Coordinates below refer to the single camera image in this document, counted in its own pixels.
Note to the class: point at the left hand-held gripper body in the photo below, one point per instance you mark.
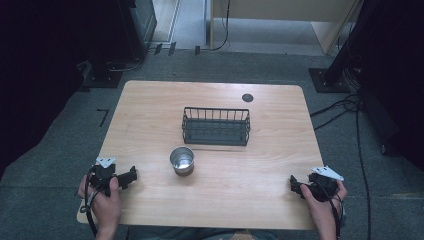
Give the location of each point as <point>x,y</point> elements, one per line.
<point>103,173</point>

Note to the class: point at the person's right hand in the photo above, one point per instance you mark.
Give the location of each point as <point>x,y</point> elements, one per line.
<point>320,208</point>

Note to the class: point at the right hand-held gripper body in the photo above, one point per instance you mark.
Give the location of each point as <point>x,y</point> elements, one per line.
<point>325,183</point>

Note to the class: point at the black stand with square base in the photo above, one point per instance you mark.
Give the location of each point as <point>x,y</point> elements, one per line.
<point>333,78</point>

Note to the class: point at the black stand with dark base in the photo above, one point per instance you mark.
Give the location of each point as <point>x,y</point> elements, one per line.
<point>103,75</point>

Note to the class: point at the light wooden cabinet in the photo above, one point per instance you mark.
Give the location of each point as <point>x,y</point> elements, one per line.
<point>283,20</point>

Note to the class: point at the metal cup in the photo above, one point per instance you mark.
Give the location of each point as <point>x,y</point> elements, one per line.
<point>182,161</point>

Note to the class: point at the black round table grommet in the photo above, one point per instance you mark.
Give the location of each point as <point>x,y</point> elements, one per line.
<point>247,97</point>

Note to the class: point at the person's left hand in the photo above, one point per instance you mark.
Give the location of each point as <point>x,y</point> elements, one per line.
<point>106,206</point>

